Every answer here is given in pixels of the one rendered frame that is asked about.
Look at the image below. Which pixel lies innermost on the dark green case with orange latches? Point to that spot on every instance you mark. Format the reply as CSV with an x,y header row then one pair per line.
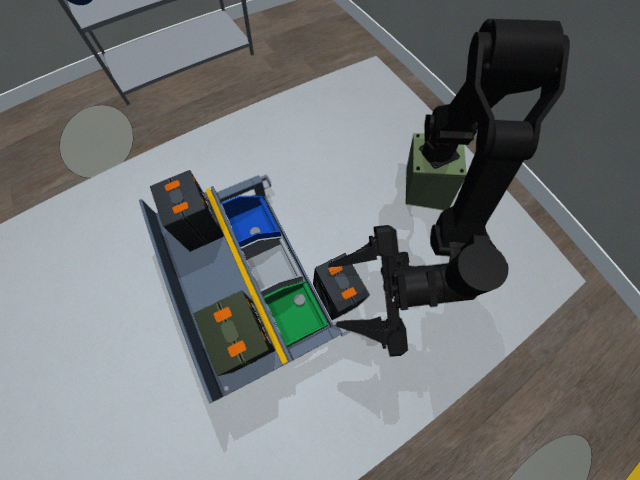
x,y
233,333

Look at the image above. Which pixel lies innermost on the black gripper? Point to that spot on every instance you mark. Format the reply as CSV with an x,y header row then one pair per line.
x,y
418,286

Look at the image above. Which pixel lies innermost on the yellow flat bar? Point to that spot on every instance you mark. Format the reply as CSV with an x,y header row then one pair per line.
x,y
247,279

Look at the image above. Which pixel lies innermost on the grey bin rack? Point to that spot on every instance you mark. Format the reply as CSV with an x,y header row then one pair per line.
x,y
199,278

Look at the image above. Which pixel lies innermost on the green open bin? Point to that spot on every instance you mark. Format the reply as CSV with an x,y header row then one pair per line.
x,y
295,322

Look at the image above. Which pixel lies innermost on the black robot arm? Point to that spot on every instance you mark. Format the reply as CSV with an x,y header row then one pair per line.
x,y
506,56

